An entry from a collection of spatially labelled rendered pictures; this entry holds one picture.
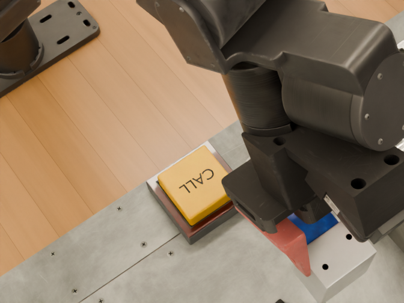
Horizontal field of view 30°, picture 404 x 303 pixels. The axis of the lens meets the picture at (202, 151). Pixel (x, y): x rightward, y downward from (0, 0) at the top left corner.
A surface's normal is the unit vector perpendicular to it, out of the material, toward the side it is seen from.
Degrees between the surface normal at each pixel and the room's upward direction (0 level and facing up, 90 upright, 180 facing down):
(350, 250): 2
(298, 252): 84
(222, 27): 72
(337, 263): 2
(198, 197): 0
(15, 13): 104
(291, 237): 28
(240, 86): 77
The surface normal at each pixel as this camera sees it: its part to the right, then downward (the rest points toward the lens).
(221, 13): 0.63, 0.24
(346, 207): -0.81, 0.54
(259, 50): -0.42, -0.65
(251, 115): -0.56, 0.66
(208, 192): -0.08, -0.45
